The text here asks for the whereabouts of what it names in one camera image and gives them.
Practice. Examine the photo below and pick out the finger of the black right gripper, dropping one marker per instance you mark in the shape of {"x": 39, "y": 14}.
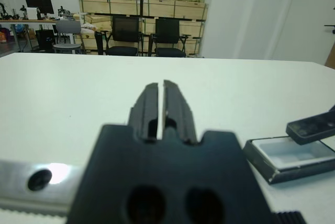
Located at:
{"x": 333, "y": 109}

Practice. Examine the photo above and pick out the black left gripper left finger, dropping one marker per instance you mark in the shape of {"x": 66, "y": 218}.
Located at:
{"x": 146, "y": 114}

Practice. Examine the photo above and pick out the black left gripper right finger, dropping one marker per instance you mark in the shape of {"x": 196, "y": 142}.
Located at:
{"x": 178, "y": 114}

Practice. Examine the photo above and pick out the slim black camera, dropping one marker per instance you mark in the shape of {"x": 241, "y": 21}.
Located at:
{"x": 308, "y": 129}

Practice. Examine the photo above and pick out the black box base white insert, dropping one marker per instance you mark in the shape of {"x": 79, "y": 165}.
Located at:
{"x": 288, "y": 174}

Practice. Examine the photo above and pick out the small white box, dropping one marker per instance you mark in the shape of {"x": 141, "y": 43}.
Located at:
{"x": 32, "y": 13}

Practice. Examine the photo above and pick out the brown cardboard sheet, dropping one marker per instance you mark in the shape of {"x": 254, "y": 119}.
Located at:
{"x": 331, "y": 56}

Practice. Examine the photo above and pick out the black mesh office chair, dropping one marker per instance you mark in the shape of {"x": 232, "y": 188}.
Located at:
{"x": 125, "y": 27}
{"x": 167, "y": 30}

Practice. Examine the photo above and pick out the white door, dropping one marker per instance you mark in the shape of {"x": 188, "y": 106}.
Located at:
{"x": 314, "y": 12}

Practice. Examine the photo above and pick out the grey office chair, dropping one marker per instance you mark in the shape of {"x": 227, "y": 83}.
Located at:
{"x": 66, "y": 26}

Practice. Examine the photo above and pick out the black computer tower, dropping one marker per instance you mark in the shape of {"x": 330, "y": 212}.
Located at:
{"x": 44, "y": 39}

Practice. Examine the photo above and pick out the wood top white desk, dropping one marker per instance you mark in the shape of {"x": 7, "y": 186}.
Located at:
{"x": 26, "y": 20}

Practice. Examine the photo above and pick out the black computer monitor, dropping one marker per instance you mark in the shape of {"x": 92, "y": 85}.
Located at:
{"x": 39, "y": 4}

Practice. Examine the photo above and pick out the blue container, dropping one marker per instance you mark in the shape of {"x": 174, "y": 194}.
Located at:
{"x": 19, "y": 28}

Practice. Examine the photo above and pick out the orange container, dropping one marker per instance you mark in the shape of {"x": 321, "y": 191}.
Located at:
{"x": 2, "y": 37}

